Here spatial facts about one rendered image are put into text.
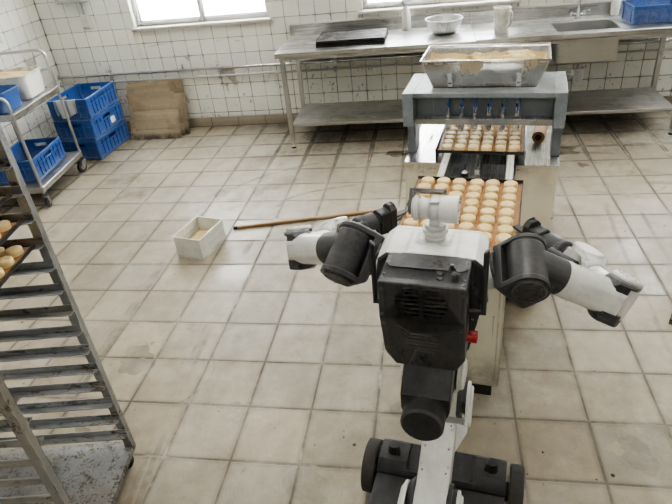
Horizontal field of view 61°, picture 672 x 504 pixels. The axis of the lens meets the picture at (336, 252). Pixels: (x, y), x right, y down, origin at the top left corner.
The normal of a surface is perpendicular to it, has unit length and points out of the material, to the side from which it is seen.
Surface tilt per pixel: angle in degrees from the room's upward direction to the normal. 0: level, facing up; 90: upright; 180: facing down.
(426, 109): 90
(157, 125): 67
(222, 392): 0
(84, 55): 90
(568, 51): 91
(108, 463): 0
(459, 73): 115
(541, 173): 90
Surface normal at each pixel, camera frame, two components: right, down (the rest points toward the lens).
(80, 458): -0.10, -0.84
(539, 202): -0.29, 0.53
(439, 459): -0.24, -0.41
